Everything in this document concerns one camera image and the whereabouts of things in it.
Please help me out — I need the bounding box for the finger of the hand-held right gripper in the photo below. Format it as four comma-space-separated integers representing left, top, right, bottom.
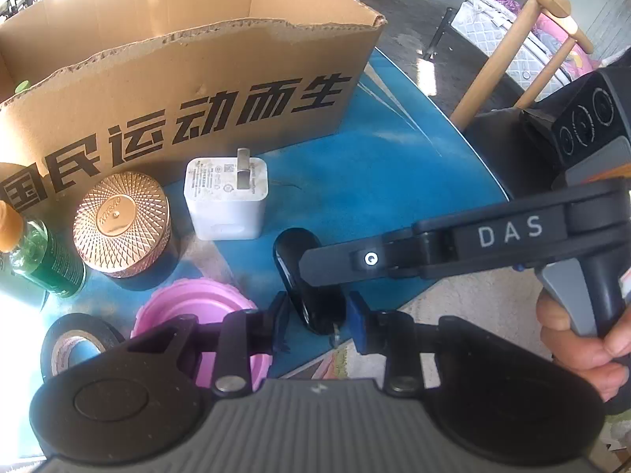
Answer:
298, 222, 457, 287

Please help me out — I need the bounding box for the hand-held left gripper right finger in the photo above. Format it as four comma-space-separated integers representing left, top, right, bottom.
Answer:
346, 291, 476, 397

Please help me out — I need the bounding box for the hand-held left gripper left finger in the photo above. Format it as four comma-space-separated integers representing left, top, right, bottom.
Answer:
125, 292, 291, 397

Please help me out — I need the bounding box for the black car key fob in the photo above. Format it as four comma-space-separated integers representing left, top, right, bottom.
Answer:
273, 228, 348, 346

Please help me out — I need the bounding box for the pink collapsible cup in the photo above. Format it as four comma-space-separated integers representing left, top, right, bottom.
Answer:
131, 277, 274, 390

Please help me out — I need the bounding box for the white power adapter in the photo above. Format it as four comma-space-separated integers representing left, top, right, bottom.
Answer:
183, 147, 269, 241

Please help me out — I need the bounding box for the jar with rose gold lid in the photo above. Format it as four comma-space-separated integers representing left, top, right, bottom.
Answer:
73, 171, 172, 279

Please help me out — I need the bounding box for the black electrical tape roll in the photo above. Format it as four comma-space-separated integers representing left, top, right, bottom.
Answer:
40, 313, 126, 385

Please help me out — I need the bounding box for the printed cardboard box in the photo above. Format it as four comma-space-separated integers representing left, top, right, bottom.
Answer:
0, 0, 388, 210

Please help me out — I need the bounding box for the person's right hand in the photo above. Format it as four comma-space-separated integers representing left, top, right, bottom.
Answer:
536, 288, 631, 402

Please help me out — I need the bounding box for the pink purple bedding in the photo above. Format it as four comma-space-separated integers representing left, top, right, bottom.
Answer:
473, 0, 599, 104

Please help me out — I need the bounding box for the wooden chair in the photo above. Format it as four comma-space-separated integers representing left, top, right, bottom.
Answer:
451, 0, 595, 131

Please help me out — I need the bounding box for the white quilted mattress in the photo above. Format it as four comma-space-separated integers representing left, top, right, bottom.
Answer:
456, 0, 573, 104

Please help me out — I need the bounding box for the black metal bed leg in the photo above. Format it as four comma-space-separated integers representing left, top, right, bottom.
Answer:
428, 7, 457, 58

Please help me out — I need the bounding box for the green glass bottle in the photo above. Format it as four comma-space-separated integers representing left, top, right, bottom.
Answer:
0, 202, 87, 299

